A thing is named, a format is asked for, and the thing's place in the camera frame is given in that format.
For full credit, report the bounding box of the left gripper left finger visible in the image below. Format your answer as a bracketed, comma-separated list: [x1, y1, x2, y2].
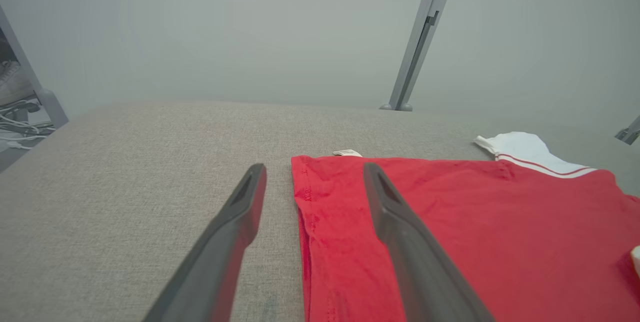
[142, 163, 268, 322]

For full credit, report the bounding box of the black floor cable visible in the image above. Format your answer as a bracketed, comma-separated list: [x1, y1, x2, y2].
[0, 100, 42, 116]

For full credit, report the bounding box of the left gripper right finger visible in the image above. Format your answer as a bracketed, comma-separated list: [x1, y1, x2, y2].
[363, 162, 497, 322]

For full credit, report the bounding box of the white floor cable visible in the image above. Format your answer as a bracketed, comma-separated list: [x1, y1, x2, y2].
[0, 112, 57, 152]

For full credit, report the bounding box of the red white number t-shirt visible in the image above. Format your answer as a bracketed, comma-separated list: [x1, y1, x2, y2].
[291, 131, 640, 322]

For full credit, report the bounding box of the grey partition post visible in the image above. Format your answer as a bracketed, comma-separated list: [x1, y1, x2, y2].
[0, 6, 69, 129]
[615, 114, 640, 146]
[379, 0, 462, 112]

